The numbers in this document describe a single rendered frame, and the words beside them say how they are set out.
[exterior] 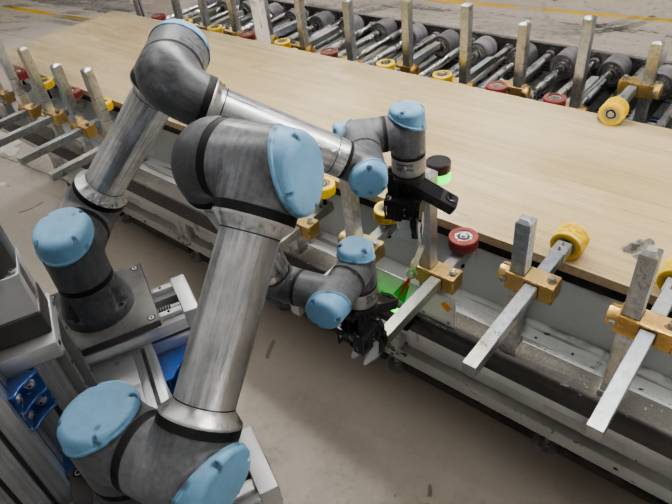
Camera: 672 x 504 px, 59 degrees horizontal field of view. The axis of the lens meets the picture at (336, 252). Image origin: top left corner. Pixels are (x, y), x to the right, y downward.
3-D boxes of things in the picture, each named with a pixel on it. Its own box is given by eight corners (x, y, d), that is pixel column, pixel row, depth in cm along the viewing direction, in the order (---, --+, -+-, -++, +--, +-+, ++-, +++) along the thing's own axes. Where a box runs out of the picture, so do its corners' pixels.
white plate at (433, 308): (454, 329, 160) (455, 303, 153) (377, 293, 174) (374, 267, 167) (455, 328, 160) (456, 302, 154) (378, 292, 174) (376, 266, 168)
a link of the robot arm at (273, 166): (159, 483, 87) (254, 131, 90) (242, 524, 81) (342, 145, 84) (98, 504, 76) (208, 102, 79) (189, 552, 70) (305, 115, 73)
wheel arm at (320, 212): (237, 289, 168) (234, 277, 165) (229, 284, 170) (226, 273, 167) (334, 212, 192) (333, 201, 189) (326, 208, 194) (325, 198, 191)
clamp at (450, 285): (452, 296, 153) (452, 281, 149) (409, 276, 160) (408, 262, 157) (463, 283, 156) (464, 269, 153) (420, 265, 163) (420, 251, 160)
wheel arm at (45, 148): (24, 167, 235) (19, 158, 232) (20, 165, 236) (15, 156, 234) (115, 121, 259) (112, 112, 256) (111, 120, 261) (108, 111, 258)
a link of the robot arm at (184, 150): (121, 150, 81) (250, 308, 121) (183, 162, 77) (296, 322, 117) (163, 90, 86) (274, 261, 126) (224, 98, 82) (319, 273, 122)
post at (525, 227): (511, 369, 155) (530, 224, 125) (499, 363, 157) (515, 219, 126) (517, 361, 157) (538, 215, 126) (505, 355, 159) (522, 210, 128)
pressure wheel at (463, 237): (467, 280, 160) (469, 247, 153) (442, 269, 164) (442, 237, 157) (482, 263, 164) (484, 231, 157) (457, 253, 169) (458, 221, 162)
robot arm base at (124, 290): (68, 343, 123) (49, 309, 117) (61, 300, 134) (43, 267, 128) (140, 315, 127) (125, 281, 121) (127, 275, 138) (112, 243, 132)
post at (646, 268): (610, 410, 140) (659, 256, 109) (595, 403, 142) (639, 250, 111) (615, 400, 142) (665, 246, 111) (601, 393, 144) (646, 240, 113)
